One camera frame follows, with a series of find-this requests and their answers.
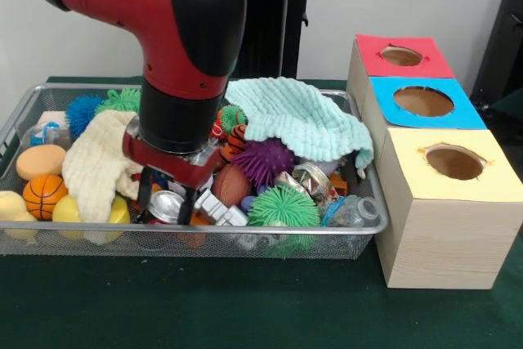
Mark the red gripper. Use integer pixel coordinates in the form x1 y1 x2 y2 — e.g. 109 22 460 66
123 128 221 226

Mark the mint green knitted cloth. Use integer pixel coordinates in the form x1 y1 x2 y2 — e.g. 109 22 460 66
222 77 374 174

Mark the clear shallow bin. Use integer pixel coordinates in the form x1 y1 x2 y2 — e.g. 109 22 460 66
0 82 391 260

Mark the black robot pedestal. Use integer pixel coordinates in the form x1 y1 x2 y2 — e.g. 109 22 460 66
233 0 329 80

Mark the dark green table cloth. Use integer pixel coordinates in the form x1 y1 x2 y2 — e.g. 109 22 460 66
0 75 523 349

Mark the small orange basketball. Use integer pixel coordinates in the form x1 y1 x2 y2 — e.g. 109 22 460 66
23 174 69 221

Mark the cream knitted cloth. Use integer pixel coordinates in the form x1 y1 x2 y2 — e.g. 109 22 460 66
62 110 144 223

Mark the crushed plastic water bottle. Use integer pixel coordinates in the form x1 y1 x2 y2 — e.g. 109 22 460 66
323 194 381 228

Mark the pale orange round sponge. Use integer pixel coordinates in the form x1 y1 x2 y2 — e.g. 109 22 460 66
16 145 67 182

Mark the purple spiky ball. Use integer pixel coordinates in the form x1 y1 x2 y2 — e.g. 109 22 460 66
232 138 297 190

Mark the green fuzzy monster toy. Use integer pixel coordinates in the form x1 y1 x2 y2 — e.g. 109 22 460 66
96 87 142 114

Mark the green spiky ball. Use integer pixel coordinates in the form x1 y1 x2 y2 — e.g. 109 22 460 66
248 185 321 256

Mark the plain yellow ball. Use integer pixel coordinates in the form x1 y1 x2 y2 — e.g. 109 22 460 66
52 195 87 224

